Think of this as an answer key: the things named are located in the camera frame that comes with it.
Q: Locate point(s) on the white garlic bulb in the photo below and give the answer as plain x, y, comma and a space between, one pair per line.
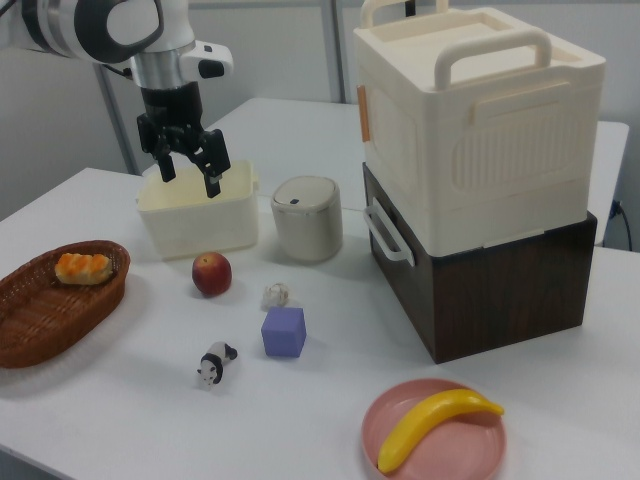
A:
276, 296

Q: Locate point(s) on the cream open plastic bin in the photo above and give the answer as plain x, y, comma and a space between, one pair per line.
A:
200, 220

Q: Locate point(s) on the orange-topped bread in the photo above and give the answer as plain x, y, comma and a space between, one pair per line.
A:
82, 267

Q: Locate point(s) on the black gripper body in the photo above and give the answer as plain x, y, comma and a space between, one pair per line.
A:
172, 107

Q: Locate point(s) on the small beige trash can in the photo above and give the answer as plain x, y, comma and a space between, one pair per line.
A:
307, 220

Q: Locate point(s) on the pink plate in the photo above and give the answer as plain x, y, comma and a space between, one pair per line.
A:
450, 445

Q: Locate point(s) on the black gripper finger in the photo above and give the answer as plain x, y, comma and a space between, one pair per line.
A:
167, 167
216, 160

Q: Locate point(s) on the purple cube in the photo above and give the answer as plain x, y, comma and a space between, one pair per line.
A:
283, 332

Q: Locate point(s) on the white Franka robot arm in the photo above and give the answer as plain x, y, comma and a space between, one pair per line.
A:
100, 25

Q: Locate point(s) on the dark wood-grain box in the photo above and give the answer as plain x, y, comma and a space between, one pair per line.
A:
500, 295

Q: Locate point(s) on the panda figurine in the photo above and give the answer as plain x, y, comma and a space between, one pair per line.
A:
215, 365

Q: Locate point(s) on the yellow banana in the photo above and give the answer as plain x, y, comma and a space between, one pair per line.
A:
430, 420

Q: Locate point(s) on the red apple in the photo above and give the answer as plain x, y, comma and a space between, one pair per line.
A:
211, 273

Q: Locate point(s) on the brown wicker basket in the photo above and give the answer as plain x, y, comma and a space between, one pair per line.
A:
45, 310

